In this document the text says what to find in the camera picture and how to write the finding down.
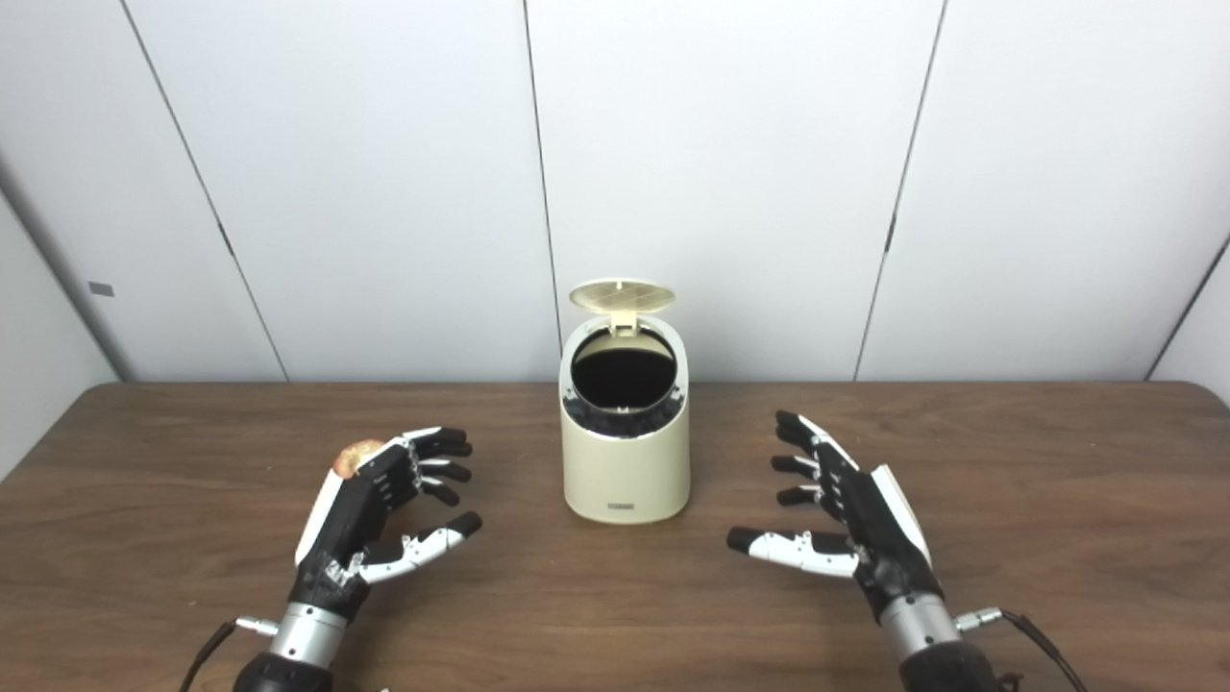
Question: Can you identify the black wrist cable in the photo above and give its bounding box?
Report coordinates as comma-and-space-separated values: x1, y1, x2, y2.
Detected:
179, 617, 280, 692
956, 607, 1092, 692

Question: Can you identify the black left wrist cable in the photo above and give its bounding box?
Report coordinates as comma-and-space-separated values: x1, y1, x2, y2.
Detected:
179, 617, 280, 692

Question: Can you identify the cream round bin lid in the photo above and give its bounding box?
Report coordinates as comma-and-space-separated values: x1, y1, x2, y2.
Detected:
569, 279, 677, 337

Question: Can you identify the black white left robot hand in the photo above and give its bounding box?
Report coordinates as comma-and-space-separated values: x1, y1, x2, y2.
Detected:
293, 426, 483, 616

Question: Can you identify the red apple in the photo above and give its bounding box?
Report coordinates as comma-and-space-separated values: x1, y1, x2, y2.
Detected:
332, 439, 385, 479

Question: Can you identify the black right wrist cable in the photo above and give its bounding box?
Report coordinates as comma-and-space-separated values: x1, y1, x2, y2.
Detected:
956, 607, 1092, 692

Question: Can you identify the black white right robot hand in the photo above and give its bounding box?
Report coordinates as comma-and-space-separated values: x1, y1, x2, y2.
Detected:
726, 410, 947, 626

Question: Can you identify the cream-colored bin body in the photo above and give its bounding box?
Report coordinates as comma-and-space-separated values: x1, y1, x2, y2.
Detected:
559, 312, 691, 526

